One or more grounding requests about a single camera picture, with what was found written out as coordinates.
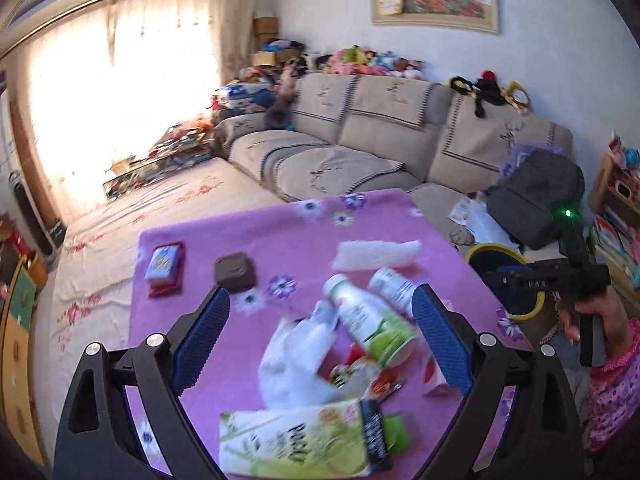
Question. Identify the green white plastic bottle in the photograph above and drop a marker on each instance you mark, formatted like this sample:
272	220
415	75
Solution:
367	317

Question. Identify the person's right forearm pink sleeve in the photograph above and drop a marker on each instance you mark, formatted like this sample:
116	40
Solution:
617	400

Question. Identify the tall cardboard box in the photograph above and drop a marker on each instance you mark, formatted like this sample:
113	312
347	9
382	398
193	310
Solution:
265	32

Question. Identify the grey plush toy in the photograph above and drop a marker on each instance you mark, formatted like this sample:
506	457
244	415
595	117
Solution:
280	110

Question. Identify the white tower fan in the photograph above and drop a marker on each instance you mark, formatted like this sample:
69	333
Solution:
35	210

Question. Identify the floral pink floor mat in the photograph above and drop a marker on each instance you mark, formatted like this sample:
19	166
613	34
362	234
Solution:
100	265

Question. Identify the cluttered glass coffee table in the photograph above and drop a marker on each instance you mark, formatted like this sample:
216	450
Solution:
165	155

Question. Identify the green drink carton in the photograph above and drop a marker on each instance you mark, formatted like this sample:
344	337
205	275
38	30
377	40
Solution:
295	437

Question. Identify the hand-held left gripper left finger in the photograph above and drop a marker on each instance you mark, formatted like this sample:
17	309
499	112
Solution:
202	332

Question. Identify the row of plush toys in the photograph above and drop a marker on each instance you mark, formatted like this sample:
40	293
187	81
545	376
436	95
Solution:
370	60

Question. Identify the dark red flat box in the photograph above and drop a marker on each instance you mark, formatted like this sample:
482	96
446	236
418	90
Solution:
167	287

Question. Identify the small pink white carton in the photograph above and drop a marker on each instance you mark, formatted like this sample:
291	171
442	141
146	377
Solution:
440	377

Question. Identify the white foam sheet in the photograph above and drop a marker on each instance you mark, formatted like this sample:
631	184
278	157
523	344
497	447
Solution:
375	254

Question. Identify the black backpack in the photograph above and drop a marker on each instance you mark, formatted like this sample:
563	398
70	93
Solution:
540	195

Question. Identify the small brown box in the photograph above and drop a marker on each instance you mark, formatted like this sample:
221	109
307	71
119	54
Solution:
235	270

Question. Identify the white paper bag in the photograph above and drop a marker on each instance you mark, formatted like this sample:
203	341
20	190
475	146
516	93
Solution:
477	222

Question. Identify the yellow green drawer cabinet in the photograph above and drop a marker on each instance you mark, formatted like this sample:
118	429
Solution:
17	340

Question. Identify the red snack wrapper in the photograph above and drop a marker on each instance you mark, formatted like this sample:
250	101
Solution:
367	377

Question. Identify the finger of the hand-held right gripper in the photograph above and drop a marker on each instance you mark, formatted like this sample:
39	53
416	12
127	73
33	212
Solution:
502	278

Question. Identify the yellow plush toy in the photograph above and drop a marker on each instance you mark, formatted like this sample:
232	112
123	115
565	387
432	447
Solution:
517	94

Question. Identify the sheer white curtain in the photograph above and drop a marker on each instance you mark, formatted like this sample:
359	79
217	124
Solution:
125	100

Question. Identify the open flat cardboard box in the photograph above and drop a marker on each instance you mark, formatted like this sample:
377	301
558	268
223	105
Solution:
272	57

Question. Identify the purple floral tablecloth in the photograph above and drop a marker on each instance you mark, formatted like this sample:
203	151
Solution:
280	255

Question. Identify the white paper towel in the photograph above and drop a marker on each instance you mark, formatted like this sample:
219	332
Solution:
295	365

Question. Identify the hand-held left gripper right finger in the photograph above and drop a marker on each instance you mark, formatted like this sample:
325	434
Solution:
442	340

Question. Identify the black red plush toy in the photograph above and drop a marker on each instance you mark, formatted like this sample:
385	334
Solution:
482	90

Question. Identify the small white plastic bottle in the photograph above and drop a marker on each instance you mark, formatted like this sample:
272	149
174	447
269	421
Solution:
395	285

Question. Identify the purple plush item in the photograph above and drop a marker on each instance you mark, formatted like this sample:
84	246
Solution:
520	157

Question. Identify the blue tissue pack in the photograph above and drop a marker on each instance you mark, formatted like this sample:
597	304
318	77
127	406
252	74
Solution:
162	262

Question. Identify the wooden toy shelf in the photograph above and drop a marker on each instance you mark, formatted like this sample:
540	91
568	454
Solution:
617	220

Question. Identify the person's right hand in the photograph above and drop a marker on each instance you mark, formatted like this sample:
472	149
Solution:
612	320

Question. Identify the small green packet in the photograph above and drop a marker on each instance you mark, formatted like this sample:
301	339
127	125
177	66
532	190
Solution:
397	430

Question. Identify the blue starred bag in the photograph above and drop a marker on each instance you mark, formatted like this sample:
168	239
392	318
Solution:
240	96

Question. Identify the beige sectional sofa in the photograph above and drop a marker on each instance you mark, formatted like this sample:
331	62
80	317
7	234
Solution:
350	145

